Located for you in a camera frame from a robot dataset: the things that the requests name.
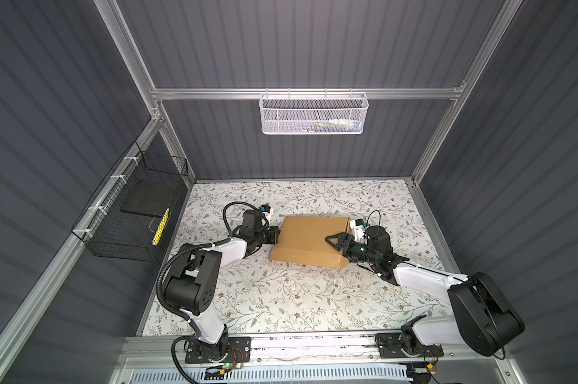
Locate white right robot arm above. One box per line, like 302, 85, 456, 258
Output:
326, 226, 525, 357

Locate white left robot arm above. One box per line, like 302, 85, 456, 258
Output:
155, 225, 280, 354

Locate items in white basket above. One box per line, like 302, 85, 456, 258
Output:
298, 118, 362, 134

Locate black foam pad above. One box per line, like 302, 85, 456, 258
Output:
121, 180, 175, 219

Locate white wire mesh basket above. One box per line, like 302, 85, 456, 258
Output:
258, 92, 369, 135

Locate aluminium enclosure frame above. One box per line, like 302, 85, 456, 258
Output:
0, 0, 525, 384

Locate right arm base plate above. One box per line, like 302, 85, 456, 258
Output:
375, 331, 444, 360

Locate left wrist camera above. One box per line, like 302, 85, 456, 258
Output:
239, 204, 274, 237

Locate white perforated front rail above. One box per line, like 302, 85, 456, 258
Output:
125, 364, 410, 384

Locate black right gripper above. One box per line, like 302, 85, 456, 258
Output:
326, 233, 378, 267

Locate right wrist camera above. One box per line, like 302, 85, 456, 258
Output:
350, 219, 367, 244

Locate yellow marker pen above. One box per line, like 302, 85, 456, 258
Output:
152, 209, 170, 246

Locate black corrugated cable conduit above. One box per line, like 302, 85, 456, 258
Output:
155, 201, 263, 384

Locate brown cardboard box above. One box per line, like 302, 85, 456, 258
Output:
270, 216, 350, 270

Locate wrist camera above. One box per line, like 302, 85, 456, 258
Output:
239, 204, 274, 237
350, 219, 367, 244

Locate black wire mesh basket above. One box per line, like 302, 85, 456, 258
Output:
72, 144, 189, 262

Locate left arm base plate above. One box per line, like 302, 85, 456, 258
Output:
183, 336, 252, 364

